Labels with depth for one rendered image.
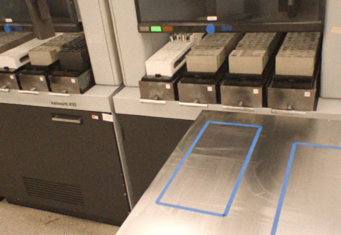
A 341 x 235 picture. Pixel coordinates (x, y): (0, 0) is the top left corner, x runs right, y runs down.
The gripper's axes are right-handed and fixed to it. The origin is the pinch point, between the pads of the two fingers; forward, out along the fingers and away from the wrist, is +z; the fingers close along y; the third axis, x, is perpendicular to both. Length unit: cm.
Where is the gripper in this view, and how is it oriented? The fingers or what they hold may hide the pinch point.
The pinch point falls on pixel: (41, 18)
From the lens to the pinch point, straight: 77.1
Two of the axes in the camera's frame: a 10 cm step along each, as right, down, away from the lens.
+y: 7.0, 2.5, -6.7
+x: 7.0, -4.0, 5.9
